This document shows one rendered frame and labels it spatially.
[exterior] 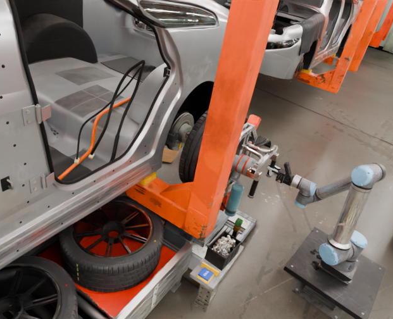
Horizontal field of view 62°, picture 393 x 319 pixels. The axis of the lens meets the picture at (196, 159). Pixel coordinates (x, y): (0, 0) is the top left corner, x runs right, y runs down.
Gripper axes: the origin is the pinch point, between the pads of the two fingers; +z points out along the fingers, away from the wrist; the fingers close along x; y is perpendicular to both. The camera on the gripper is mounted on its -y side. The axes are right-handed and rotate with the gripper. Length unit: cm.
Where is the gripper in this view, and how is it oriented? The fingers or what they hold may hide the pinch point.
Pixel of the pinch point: (269, 166)
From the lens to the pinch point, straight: 254.1
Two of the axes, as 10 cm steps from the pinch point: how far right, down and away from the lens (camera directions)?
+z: -8.3, -4.1, 3.7
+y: -1.7, 8.3, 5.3
